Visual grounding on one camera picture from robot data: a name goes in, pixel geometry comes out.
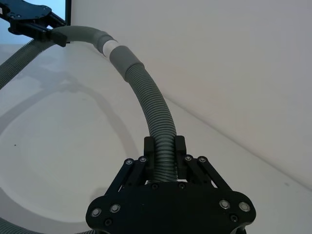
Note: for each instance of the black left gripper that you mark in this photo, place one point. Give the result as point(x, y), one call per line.
point(26, 13)

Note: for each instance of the black-framed bright screen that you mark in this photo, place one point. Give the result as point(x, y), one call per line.
point(68, 12)

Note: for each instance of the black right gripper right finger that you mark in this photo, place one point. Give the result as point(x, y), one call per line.
point(195, 170)

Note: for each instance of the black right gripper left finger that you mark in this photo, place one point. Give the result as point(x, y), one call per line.
point(136, 174)

